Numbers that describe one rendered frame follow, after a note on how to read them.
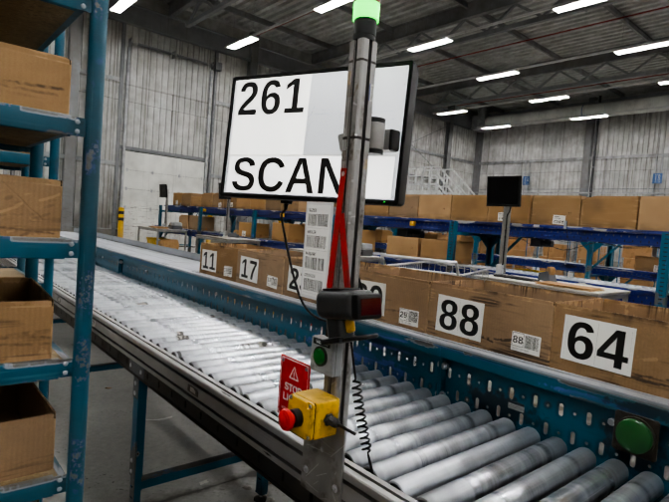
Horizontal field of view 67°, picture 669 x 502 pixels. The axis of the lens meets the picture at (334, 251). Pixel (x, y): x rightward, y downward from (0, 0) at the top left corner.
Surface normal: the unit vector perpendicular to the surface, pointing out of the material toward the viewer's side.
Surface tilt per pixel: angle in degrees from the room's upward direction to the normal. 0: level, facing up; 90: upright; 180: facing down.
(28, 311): 90
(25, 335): 90
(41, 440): 90
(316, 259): 90
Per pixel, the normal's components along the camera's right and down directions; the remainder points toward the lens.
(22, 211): 0.65, 0.11
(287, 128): -0.48, -0.06
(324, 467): -0.76, -0.03
